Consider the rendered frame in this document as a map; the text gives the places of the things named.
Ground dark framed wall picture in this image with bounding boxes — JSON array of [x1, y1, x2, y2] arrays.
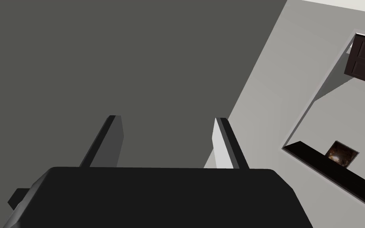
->
[[324, 141, 360, 169]]

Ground dark brown open door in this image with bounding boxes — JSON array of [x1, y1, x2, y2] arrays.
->
[[283, 141, 365, 212]]

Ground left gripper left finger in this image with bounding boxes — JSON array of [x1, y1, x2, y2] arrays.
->
[[79, 115, 124, 168]]

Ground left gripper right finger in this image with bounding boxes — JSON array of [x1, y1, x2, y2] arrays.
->
[[203, 117, 250, 169]]

